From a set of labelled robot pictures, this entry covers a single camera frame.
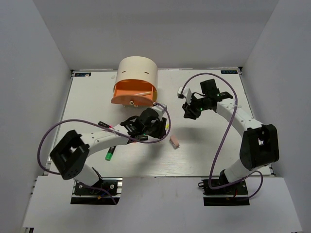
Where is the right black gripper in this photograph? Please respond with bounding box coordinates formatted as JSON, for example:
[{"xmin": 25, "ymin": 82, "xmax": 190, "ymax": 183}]
[{"xmin": 183, "ymin": 94, "xmax": 208, "ymax": 120}]

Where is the pink eraser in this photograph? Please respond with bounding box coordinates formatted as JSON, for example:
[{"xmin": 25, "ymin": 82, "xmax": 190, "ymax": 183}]
[{"xmin": 170, "ymin": 135, "xmax": 180, "ymax": 149}]

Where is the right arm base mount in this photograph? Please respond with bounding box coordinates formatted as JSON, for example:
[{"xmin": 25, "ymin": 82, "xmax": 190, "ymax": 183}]
[{"xmin": 198, "ymin": 179, "xmax": 250, "ymax": 207}]

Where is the left blue label sticker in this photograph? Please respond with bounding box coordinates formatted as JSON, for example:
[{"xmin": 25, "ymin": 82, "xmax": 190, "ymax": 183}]
[{"xmin": 74, "ymin": 72, "xmax": 91, "ymax": 77}]

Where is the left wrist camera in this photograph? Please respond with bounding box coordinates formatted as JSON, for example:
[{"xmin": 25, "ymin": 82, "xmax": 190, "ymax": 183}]
[{"xmin": 152, "ymin": 102, "xmax": 167, "ymax": 118}]

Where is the blue label sticker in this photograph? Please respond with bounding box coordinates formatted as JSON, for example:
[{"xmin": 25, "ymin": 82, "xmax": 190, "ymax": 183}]
[
  {"xmin": 74, "ymin": 72, "xmax": 91, "ymax": 77},
  {"xmin": 221, "ymin": 70, "xmax": 238, "ymax": 74}
]

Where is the cream round drawer organizer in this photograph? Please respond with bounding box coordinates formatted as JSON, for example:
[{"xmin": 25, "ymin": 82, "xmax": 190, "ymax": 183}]
[{"xmin": 115, "ymin": 56, "xmax": 158, "ymax": 89}]

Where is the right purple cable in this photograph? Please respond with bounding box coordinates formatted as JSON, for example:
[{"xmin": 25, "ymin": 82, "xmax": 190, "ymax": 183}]
[{"xmin": 181, "ymin": 72, "xmax": 264, "ymax": 200}]

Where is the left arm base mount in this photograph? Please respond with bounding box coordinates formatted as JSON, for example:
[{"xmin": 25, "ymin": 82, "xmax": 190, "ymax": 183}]
[{"xmin": 70, "ymin": 178, "xmax": 122, "ymax": 205}]

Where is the right blue label sticker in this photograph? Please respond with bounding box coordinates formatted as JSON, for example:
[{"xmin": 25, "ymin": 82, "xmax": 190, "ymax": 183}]
[{"xmin": 221, "ymin": 70, "xmax": 238, "ymax": 74}]

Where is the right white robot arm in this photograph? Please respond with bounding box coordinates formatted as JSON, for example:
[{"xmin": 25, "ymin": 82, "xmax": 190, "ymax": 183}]
[{"xmin": 177, "ymin": 79, "xmax": 279, "ymax": 194}]

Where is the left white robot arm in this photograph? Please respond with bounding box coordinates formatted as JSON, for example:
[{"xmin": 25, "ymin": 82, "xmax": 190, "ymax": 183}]
[{"xmin": 50, "ymin": 104, "xmax": 167, "ymax": 194}]

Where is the purple cable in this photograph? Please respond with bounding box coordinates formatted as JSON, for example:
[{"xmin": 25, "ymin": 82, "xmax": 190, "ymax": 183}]
[
  {"xmin": 37, "ymin": 102, "xmax": 172, "ymax": 204},
  {"xmin": 181, "ymin": 72, "xmax": 264, "ymax": 200}
]

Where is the orange drawer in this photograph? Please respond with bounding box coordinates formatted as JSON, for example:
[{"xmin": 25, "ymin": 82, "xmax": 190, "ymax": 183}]
[{"xmin": 111, "ymin": 79, "xmax": 158, "ymax": 106}]

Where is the green highlighter marker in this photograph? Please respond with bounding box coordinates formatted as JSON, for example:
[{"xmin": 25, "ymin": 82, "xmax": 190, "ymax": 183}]
[{"xmin": 105, "ymin": 146, "xmax": 116, "ymax": 161}]

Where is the pink highlighter marker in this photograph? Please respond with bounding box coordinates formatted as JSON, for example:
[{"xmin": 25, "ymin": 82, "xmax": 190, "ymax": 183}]
[{"xmin": 98, "ymin": 121, "xmax": 112, "ymax": 129}]

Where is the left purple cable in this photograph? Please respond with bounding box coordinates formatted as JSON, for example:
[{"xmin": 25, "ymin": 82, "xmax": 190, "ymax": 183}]
[{"xmin": 37, "ymin": 102, "xmax": 172, "ymax": 204}]

